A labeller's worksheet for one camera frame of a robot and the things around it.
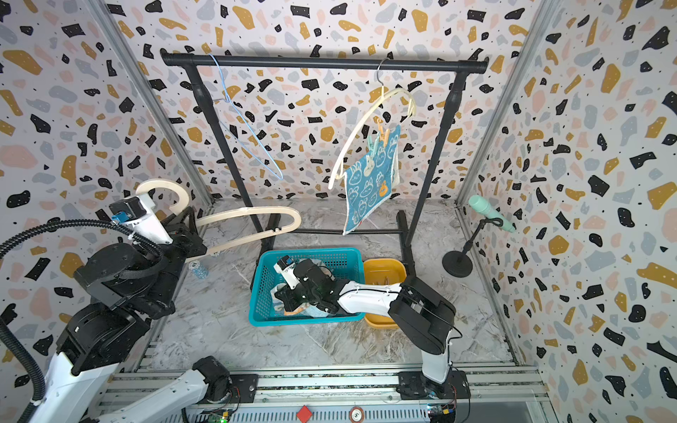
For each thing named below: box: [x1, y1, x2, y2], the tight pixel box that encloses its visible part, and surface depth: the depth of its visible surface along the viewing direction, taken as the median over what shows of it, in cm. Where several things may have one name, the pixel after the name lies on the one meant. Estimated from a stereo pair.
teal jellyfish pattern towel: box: [342, 124, 402, 236], surface depth 75 cm
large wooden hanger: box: [327, 56, 417, 190], surface depth 92 cm
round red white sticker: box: [348, 406, 365, 423], surface depth 72 cm
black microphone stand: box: [441, 217, 504, 278], surface depth 102 cm
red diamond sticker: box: [296, 404, 313, 423], surface depth 71 cm
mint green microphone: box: [468, 194, 516, 233], surface depth 76 cm
